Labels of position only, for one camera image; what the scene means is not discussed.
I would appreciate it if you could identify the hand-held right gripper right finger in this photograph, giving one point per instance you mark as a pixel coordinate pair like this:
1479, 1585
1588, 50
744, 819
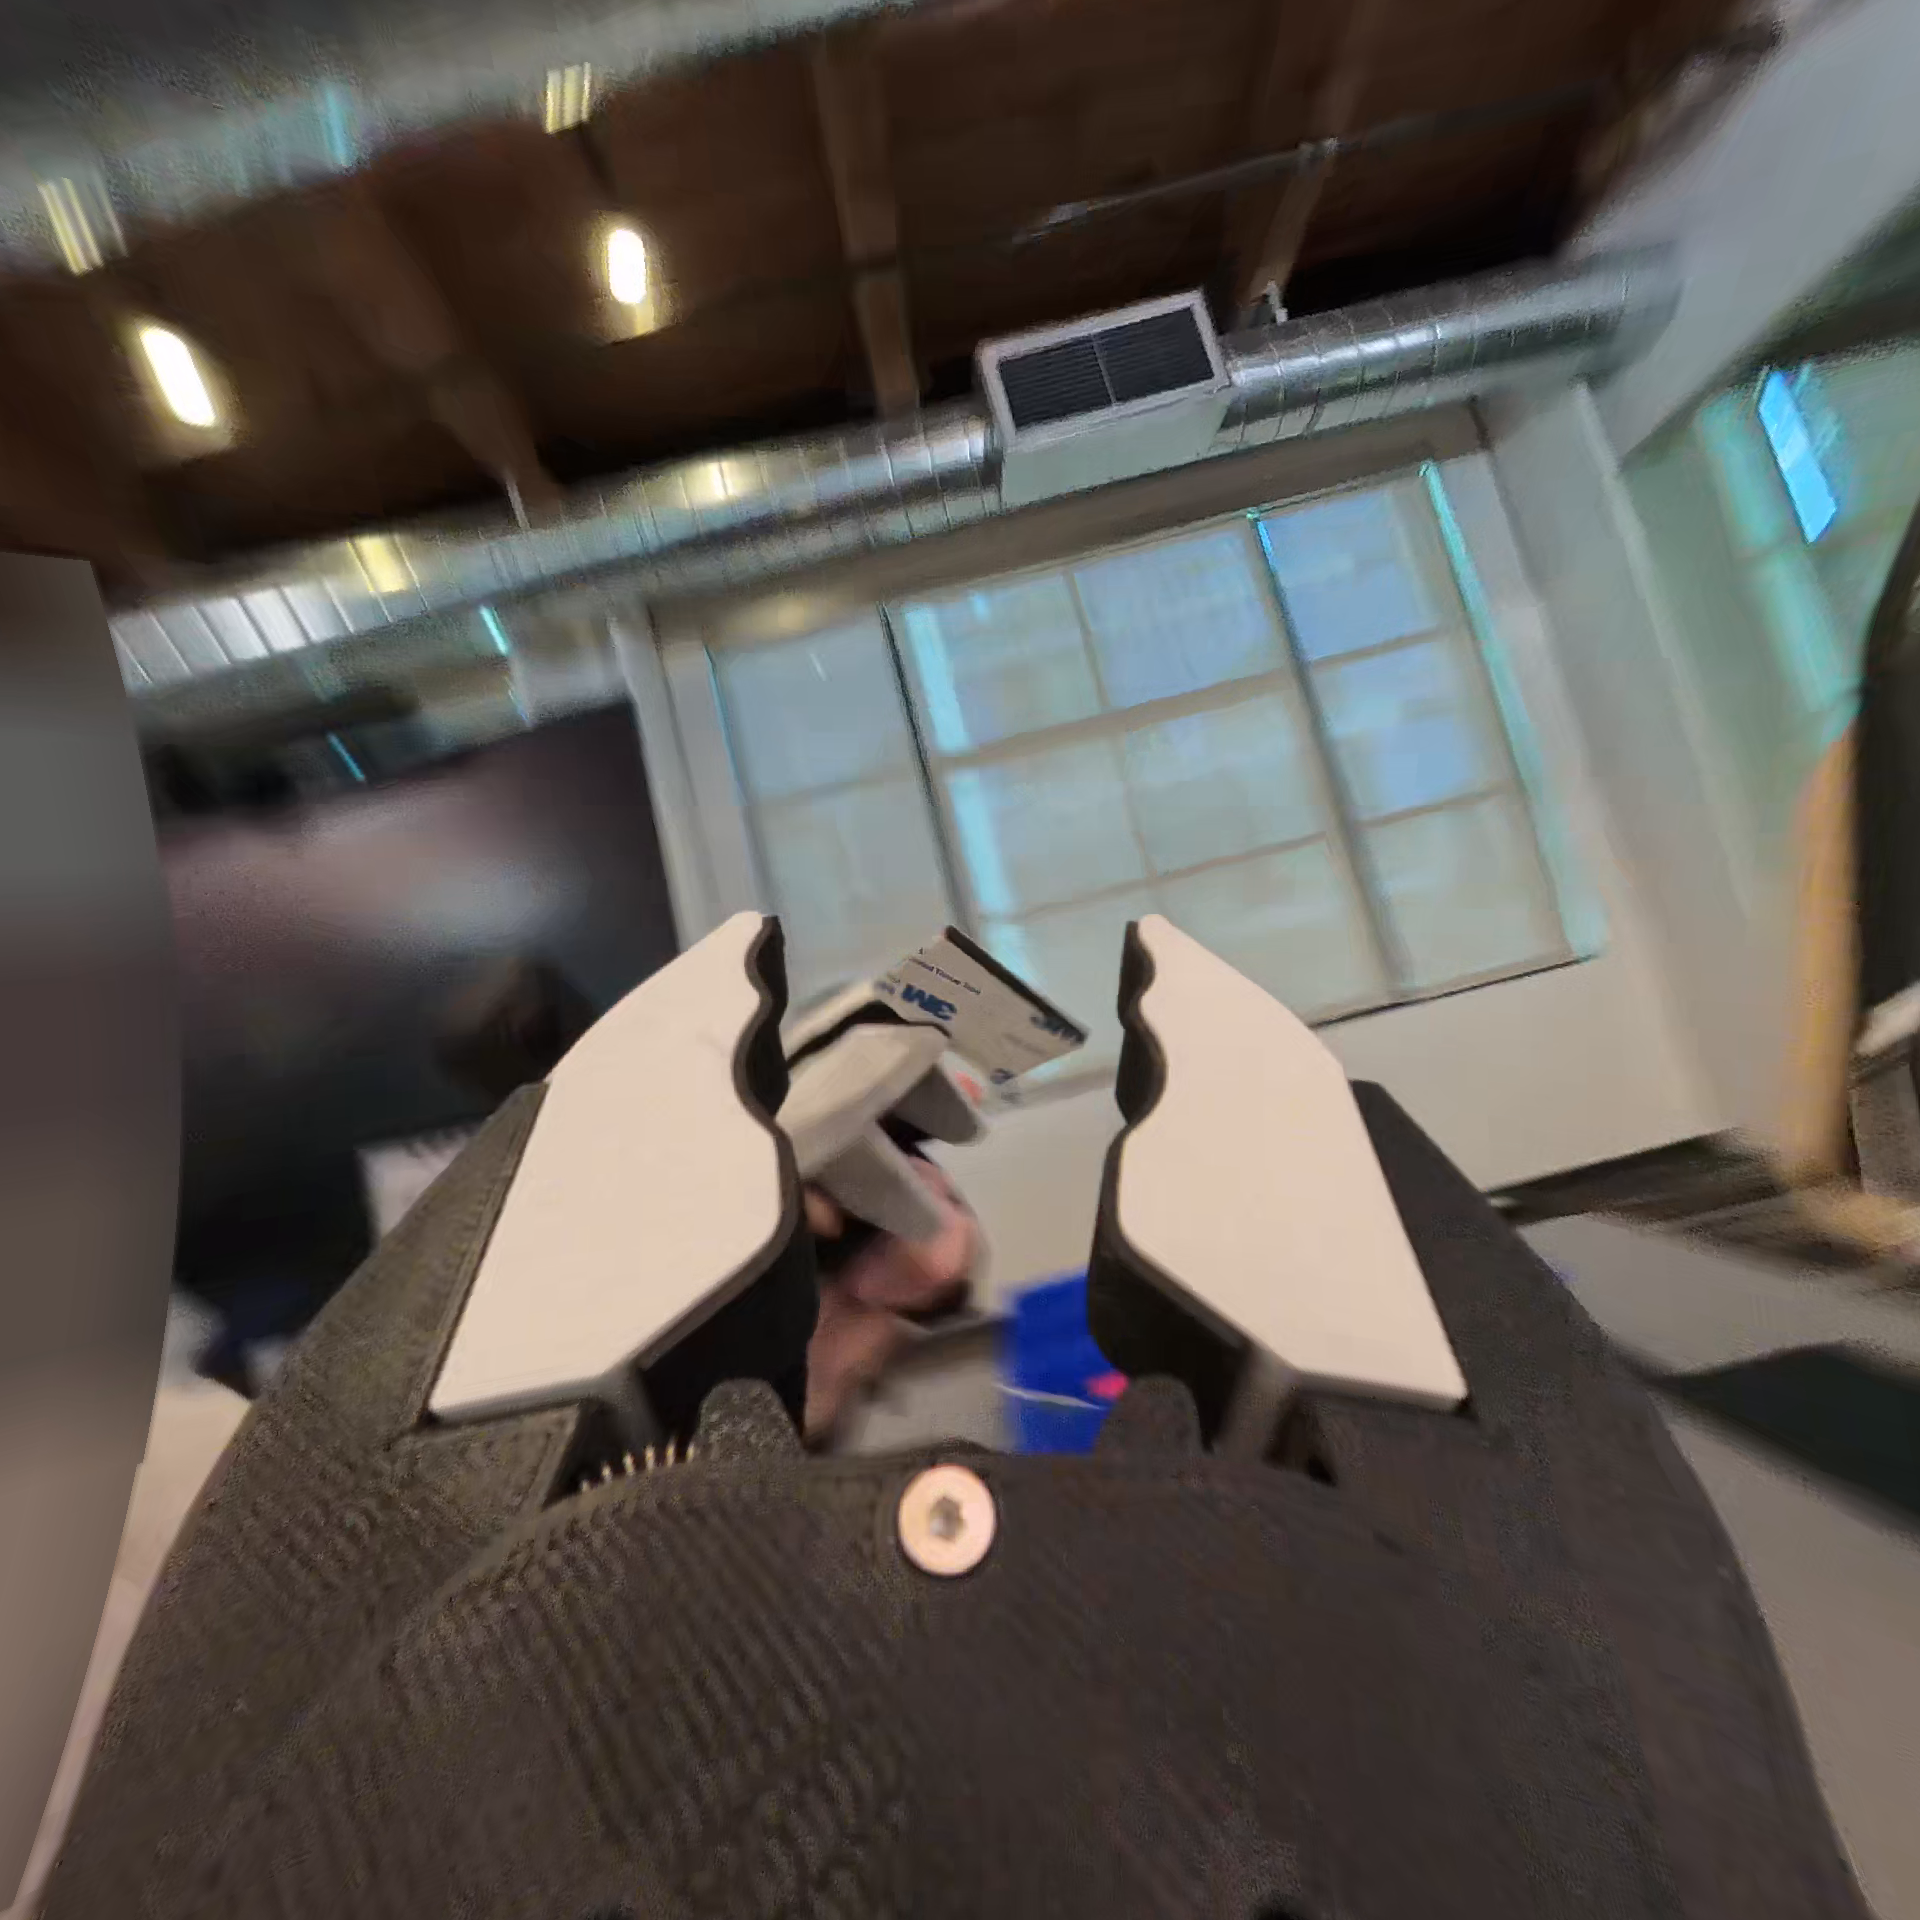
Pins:
1276, 1200

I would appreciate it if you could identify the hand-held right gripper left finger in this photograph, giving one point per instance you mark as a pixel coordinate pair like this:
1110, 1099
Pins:
630, 1185

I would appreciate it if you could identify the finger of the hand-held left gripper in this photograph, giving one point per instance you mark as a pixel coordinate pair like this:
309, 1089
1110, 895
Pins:
975, 1012
870, 1108

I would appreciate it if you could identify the white desk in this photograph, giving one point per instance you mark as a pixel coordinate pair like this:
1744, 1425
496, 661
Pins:
1799, 1529

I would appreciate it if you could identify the person's left hand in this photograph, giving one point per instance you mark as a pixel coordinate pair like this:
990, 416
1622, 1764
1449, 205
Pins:
885, 1290

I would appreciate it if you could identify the blue plastic bin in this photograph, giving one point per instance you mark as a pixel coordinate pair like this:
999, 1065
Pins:
1069, 1357

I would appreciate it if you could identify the large paned window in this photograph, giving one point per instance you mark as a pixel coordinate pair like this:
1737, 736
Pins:
1170, 751

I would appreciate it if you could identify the large dark screen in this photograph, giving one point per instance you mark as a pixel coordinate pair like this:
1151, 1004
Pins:
376, 901

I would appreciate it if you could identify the white air vent box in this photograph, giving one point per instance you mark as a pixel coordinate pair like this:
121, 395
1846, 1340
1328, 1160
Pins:
1103, 383

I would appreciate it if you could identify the oval ceiling light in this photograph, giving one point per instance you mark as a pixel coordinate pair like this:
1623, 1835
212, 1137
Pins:
626, 269
177, 376

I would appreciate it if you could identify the silver ceiling air duct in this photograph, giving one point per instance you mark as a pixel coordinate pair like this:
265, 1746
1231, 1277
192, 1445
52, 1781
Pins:
720, 511

